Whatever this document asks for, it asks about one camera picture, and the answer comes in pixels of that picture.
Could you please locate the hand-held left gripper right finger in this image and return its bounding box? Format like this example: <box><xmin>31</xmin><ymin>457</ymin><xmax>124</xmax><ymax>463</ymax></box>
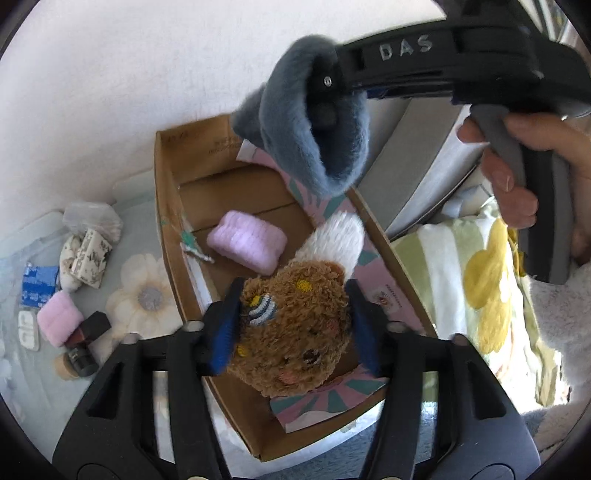
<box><xmin>344</xmin><ymin>279</ymin><xmax>541</xmax><ymax>480</ymax></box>

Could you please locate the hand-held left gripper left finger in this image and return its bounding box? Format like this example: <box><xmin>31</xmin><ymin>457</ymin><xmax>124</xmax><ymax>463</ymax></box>
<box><xmin>52</xmin><ymin>277</ymin><xmax>246</xmax><ymax>480</ymax></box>

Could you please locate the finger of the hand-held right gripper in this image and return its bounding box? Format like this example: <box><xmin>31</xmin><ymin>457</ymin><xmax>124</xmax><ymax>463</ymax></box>
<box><xmin>307</xmin><ymin>46</ymin><xmax>366</xmax><ymax>133</ymax></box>

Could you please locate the grey-blue plush band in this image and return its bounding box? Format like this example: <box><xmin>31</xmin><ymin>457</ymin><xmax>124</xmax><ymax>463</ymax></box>
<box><xmin>231</xmin><ymin>36</ymin><xmax>372</xmax><ymax>199</ymax></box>

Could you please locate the brown plush teddy bear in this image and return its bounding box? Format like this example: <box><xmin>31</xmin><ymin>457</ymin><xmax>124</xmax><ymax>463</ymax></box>
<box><xmin>226</xmin><ymin>261</ymin><xmax>354</xmax><ymax>400</ymax></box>

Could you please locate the cardboard box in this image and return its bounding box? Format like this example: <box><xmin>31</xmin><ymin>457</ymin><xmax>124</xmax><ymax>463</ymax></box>
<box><xmin>154</xmin><ymin>113</ymin><xmax>439</xmax><ymax>462</ymax></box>

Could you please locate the dark cosmetic bottle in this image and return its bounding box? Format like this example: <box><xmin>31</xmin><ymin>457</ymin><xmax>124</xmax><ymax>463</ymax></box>
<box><xmin>65</xmin><ymin>311</ymin><xmax>113</xmax><ymax>349</ymax></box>

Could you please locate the blue packet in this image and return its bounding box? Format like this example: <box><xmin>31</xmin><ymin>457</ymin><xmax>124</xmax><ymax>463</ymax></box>
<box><xmin>21</xmin><ymin>263</ymin><xmax>60</xmax><ymax>308</ymax></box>

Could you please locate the person's right forearm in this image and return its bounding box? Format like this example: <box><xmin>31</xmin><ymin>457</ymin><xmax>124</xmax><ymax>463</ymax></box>
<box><xmin>526</xmin><ymin>265</ymin><xmax>591</xmax><ymax>457</ymax></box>

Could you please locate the person's right hand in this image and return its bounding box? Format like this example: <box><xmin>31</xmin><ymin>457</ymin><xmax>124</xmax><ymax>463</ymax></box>
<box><xmin>456</xmin><ymin>113</ymin><xmax>591</xmax><ymax>269</ymax></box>

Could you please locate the yellow green floral blanket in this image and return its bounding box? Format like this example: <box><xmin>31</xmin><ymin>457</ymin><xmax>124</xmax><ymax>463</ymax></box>
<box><xmin>390</xmin><ymin>185</ymin><xmax>573</xmax><ymax>407</ymax></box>

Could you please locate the white plush band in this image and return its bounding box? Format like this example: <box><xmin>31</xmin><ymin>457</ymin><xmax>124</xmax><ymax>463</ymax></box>
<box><xmin>293</xmin><ymin>212</ymin><xmax>368</xmax><ymax>278</ymax></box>

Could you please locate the pink plush band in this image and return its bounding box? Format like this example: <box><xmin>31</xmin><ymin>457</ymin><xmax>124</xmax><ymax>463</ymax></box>
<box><xmin>206</xmin><ymin>210</ymin><xmax>288</xmax><ymax>274</ymax></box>
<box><xmin>37</xmin><ymin>293</ymin><xmax>85</xmax><ymax>348</ymax></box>

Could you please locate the teal white paper scrap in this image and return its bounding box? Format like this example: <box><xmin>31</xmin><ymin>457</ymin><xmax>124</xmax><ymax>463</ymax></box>
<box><xmin>179</xmin><ymin>225</ymin><xmax>215</xmax><ymax>265</ymax></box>

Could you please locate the grey box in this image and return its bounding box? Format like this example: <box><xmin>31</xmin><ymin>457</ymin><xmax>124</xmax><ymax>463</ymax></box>
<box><xmin>367</xmin><ymin>99</ymin><xmax>485</xmax><ymax>241</ymax></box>

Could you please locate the dark print patterned packet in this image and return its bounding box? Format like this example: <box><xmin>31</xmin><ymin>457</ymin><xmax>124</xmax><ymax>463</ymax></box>
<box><xmin>71</xmin><ymin>228</ymin><xmax>114</xmax><ymax>289</ymax></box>

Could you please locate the clear plastic bag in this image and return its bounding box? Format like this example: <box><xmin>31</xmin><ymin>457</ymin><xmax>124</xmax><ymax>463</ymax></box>
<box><xmin>62</xmin><ymin>202</ymin><xmax>124</xmax><ymax>243</ymax></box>

